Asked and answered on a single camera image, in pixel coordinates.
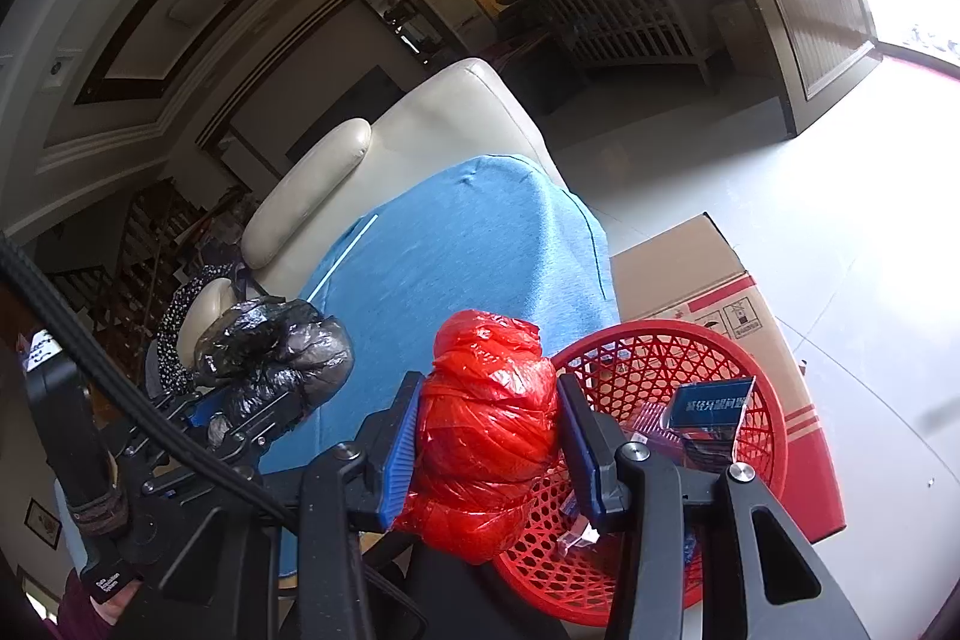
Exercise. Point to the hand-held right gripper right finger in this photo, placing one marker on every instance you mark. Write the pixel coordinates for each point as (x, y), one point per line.
(577, 452)

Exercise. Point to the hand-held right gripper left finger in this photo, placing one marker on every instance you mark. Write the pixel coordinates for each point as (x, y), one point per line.
(401, 445)

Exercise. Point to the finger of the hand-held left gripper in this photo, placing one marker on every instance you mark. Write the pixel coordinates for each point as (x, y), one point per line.
(270, 426)
(196, 413)

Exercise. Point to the black plastic bag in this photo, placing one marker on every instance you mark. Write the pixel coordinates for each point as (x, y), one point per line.
(285, 347)

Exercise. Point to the red plastic bag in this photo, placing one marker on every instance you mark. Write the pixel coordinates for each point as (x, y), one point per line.
(480, 422)

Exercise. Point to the red plastic basket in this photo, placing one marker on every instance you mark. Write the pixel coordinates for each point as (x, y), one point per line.
(622, 347)

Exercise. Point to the person's left forearm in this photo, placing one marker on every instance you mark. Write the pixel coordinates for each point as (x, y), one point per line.
(75, 614)

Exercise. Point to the clear plastic packet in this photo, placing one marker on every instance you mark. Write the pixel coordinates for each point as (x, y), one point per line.
(652, 426)

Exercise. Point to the black polka dot cloth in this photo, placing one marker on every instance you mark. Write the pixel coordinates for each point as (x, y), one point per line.
(176, 325)

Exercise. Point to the small framed picture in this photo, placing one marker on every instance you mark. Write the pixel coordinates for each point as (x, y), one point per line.
(43, 521)

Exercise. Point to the small blue box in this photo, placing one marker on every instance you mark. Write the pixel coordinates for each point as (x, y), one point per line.
(709, 407)

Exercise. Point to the wooden staircase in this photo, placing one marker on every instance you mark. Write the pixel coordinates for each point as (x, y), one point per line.
(150, 250)

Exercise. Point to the thin white stick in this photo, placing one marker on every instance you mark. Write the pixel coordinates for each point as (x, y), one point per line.
(341, 257)

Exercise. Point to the brown cardboard box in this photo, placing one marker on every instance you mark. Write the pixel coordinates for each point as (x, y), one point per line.
(675, 280)

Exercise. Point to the blue tablecloth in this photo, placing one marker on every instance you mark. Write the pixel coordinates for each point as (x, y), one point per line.
(465, 250)

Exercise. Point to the cream leather sofa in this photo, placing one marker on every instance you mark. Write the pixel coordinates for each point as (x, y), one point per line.
(450, 108)

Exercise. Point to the glass display shelf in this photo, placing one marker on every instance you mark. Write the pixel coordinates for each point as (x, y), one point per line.
(405, 21)

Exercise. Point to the white standing air conditioner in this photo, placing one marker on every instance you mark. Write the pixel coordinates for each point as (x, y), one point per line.
(450, 3)

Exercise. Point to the wooden slatted crib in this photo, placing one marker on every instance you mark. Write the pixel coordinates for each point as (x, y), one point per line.
(637, 10)

